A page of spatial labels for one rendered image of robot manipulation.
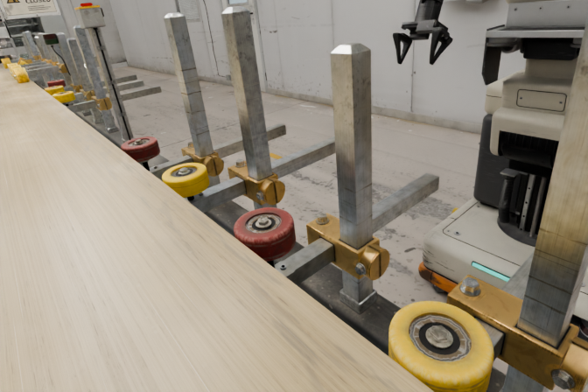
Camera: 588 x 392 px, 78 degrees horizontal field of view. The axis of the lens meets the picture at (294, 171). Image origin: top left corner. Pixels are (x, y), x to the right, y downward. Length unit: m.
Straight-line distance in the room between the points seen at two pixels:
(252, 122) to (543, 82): 0.87
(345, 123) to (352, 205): 0.12
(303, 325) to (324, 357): 0.04
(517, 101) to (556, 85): 0.11
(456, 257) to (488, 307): 1.04
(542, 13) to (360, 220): 0.83
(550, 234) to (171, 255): 0.40
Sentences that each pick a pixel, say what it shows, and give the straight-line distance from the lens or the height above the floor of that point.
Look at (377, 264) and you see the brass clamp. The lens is 0.56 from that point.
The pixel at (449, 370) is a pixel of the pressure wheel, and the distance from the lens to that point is 0.33.
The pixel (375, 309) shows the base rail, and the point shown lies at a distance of 0.64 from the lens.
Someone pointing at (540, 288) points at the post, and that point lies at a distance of 0.42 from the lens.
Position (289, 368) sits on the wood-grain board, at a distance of 0.33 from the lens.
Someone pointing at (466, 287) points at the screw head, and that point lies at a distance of 0.48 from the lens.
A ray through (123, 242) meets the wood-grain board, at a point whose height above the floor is 0.90.
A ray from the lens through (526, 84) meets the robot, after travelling 1.26.
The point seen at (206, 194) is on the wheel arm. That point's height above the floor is 0.85.
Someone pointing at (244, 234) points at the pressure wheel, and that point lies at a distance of 0.47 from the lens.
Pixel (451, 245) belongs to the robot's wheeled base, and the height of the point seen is 0.27.
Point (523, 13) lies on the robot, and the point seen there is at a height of 1.07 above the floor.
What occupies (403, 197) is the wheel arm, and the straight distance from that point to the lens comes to 0.70.
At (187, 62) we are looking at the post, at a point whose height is 1.07.
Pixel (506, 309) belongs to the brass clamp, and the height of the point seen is 0.84.
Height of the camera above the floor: 1.17
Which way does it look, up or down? 25 degrees down
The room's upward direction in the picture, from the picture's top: 6 degrees counter-clockwise
